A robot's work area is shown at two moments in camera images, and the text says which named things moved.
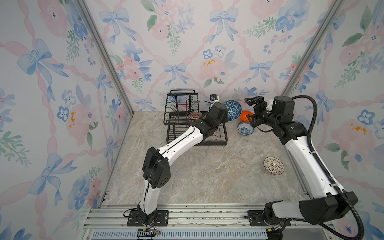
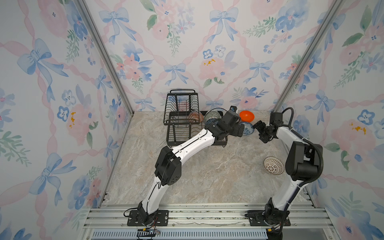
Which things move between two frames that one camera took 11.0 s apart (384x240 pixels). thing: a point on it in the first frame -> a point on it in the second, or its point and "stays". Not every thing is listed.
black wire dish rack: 181,109 stays
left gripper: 225,119 -> 236,132
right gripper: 262,106 -> 262,124
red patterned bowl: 195,115 stays
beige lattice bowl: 274,165 stays
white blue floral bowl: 245,128 stays
